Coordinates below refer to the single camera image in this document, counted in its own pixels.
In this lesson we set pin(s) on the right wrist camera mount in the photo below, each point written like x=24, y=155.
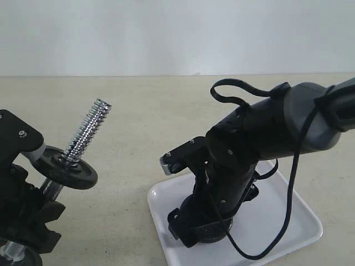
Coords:
x=192, y=155

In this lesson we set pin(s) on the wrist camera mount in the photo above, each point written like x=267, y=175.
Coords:
x=192, y=155
x=18, y=137

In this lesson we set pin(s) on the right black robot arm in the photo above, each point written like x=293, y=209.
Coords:
x=286, y=121

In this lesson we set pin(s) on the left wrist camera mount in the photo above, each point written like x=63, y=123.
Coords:
x=18, y=137

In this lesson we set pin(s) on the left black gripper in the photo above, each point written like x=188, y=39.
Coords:
x=18, y=207

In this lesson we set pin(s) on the white rectangular plastic tray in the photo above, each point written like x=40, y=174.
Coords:
x=254, y=227

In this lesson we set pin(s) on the black weight plate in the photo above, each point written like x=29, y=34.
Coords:
x=210, y=234
x=17, y=254
x=80, y=177

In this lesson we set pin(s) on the chrome threaded dumbbell bar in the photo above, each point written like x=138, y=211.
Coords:
x=48, y=190

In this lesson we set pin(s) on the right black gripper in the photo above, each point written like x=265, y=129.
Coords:
x=223, y=187

